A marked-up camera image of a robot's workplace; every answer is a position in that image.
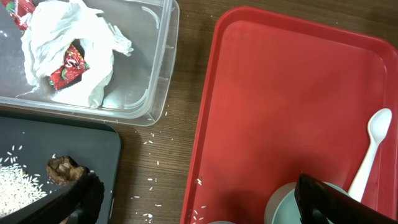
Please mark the red serving tray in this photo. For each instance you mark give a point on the red serving tray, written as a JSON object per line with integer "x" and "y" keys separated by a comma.
{"x": 282, "y": 96}

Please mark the light blue bowl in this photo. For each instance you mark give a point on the light blue bowl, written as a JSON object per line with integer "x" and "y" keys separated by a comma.
{"x": 221, "y": 222}

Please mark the white plastic spoon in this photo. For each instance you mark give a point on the white plastic spoon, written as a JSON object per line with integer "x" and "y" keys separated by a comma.
{"x": 378, "y": 127}

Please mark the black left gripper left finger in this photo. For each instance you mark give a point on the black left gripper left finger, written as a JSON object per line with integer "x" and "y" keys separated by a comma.
{"x": 77, "y": 202}

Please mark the red snack wrapper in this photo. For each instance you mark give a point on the red snack wrapper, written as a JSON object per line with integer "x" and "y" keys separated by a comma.
{"x": 17, "y": 9}
{"x": 71, "y": 71}

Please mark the green bowl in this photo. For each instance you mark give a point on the green bowl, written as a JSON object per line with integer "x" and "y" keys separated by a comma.
{"x": 282, "y": 207}

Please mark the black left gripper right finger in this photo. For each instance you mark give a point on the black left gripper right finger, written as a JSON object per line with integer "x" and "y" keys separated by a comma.
{"x": 319, "y": 203}

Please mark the clear plastic waste bin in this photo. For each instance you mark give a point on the clear plastic waste bin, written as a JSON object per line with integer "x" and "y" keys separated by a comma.
{"x": 139, "y": 84}

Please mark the white rice pile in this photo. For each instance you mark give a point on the white rice pile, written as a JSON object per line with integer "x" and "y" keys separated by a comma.
{"x": 18, "y": 188}

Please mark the dark brown food lump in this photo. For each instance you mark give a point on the dark brown food lump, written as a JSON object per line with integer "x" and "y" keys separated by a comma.
{"x": 63, "y": 170}

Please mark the black waste tray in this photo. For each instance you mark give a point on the black waste tray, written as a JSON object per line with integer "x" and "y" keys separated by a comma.
{"x": 31, "y": 140}

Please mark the crumpled white tissue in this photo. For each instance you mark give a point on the crumpled white tissue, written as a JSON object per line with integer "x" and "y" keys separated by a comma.
{"x": 52, "y": 28}

